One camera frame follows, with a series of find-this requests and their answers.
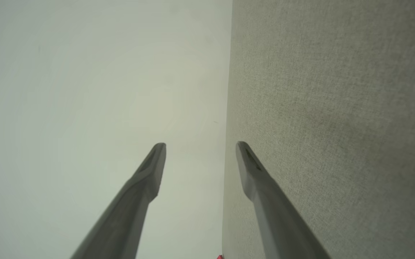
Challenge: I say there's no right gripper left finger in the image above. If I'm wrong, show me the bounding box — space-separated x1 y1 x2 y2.
70 143 167 259

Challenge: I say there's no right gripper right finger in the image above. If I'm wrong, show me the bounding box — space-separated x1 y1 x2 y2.
236 141 332 259

